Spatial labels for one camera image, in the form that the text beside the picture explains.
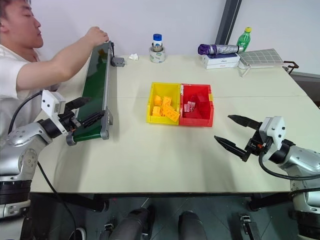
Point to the white flat carton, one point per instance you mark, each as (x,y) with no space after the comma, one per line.
(221,58)
(221,66)

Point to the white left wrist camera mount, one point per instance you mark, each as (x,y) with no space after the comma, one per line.
(50,102)

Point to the person's bare forearm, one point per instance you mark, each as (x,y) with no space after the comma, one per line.
(55,65)

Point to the person's bare hand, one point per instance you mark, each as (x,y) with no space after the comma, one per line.
(97,35)

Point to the white bottle blue cap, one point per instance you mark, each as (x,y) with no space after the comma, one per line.
(157,40)

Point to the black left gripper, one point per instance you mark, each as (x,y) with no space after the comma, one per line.
(68,119)

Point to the yellow plastic bin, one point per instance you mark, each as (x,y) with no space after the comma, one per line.
(163,120)

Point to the brown metal hook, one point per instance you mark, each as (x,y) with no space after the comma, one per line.
(291,65)

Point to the dark rounded shape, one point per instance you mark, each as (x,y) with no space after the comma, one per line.
(135,225)

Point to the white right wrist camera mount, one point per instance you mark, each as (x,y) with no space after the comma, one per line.
(275,130)

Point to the grey grid pattern cloth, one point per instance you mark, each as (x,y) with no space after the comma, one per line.
(262,57)

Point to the dark grey vertical beam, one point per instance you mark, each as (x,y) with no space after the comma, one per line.
(228,22)

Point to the small red studded brick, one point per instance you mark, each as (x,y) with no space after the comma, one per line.
(187,107)
(192,105)

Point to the black table frame bar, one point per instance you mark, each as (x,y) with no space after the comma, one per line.
(75,201)

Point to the clear tape roll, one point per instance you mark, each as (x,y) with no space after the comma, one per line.
(157,57)

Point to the green bottle yellow cap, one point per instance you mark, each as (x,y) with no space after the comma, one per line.
(243,40)

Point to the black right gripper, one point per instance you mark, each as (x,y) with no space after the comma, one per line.
(257,145)

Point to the crumpled white tissue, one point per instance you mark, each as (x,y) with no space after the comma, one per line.
(133,57)

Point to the red plastic bin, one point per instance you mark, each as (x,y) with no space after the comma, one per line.
(197,121)

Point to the person in white shirt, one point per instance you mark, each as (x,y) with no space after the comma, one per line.
(10,75)

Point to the long yellow toy brick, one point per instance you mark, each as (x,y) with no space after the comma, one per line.
(171,113)

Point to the large red toy brick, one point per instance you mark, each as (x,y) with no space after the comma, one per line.
(200,98)

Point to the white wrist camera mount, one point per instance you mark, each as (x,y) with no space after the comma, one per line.
(275,130)
(50,102)

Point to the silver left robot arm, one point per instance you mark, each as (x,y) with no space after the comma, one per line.
(22,142)

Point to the green conveyor belt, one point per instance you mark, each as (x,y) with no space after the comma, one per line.
(96,82)

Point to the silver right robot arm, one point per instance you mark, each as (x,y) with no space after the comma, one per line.
(300,160)

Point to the folded purple grey umbrella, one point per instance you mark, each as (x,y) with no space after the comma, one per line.
(220,49)

